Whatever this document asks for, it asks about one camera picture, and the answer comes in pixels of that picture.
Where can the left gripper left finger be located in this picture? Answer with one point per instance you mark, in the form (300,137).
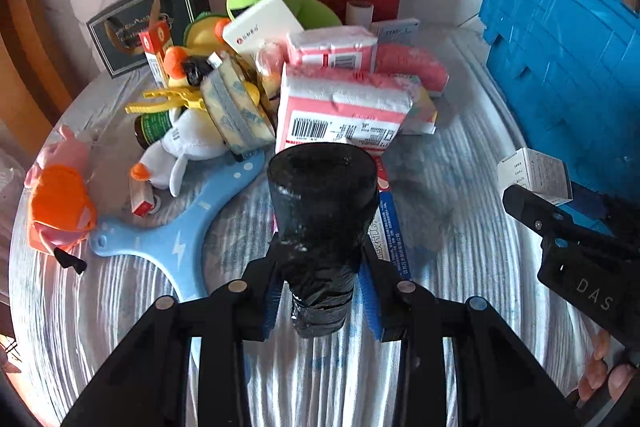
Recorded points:
(143,381)

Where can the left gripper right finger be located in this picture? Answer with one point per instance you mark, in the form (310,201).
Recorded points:
(456,353)

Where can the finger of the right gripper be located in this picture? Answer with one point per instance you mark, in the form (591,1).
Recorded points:
(537,211)

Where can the small white medicine box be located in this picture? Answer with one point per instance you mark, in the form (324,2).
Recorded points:
(544,175)

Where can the blue whale shaped board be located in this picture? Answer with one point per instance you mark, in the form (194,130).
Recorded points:
(175,246)

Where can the pink pig orange plush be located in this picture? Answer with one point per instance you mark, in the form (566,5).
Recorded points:
(60,211)

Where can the black taped cylinder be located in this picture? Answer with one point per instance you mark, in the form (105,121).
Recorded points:
(324,197)

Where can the white goose plush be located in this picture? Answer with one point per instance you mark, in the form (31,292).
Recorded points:
(194,136)

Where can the yellow plastic clamp scoop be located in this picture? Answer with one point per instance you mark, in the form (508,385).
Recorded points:
(162,100)

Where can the right human hand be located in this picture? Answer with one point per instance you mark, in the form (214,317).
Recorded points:
(598,375)

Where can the pastel packaged item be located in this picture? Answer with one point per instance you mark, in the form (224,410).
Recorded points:
(422,116)

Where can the blue white medicine box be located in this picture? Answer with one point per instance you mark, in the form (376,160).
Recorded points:
(384,230)

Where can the blue plastic crate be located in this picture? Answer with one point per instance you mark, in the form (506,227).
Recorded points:
(569,71)

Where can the small red white tube box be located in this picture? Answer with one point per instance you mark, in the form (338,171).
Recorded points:
(143,201)

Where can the large pink tissue pack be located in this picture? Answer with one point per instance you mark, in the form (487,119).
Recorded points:
(322,104)

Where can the pink towel roll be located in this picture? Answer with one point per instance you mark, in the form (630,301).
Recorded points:
(399,59)

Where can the white flat box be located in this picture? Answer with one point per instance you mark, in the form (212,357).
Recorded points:
(396,31)

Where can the brown bottle green label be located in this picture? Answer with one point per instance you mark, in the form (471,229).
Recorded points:
(151,127)

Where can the small pink tissue pack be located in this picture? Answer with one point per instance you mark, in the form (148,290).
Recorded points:
(345,47)

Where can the yellow blue fabric pouch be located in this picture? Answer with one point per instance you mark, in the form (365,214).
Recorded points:
(234,105)

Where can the cardboard paper roll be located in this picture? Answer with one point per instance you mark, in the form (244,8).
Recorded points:
(359,13)

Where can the black crumpled object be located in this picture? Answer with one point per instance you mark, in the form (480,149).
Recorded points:
(196,68)

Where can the red white tall carton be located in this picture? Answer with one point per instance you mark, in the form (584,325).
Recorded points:
(155,41)

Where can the white box red logo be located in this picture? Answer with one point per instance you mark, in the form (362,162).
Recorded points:
(265,21)

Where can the yellow duck plush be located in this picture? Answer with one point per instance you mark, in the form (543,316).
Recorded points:
(200,39)

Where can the black gift bag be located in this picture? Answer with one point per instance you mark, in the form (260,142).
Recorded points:
(115,30)

